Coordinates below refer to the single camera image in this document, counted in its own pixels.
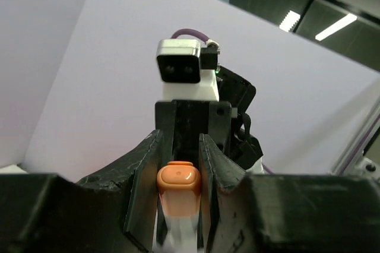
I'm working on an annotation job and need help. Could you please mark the orange highlighter cap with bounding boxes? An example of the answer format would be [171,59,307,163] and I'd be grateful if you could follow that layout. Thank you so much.
[156,161,201,217]

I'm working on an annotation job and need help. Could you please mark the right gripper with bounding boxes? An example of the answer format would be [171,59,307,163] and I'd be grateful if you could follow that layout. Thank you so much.
[155,100,232,164]

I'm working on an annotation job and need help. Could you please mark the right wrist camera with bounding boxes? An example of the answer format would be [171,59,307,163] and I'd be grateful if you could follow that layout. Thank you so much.
[156,39,220,102]

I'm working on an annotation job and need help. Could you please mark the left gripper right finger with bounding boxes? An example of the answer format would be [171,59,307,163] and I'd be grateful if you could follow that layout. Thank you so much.
[199,134,379,252]

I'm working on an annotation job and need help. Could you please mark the orange highlighter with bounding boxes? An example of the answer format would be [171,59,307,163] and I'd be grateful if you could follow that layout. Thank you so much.
[151,214,199,253]

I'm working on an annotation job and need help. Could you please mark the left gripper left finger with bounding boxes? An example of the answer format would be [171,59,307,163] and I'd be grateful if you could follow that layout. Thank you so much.
[1,130,163,252]

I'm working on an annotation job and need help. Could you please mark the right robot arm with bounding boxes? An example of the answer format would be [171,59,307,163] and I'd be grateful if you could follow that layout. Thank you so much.
[155,67,263,170]

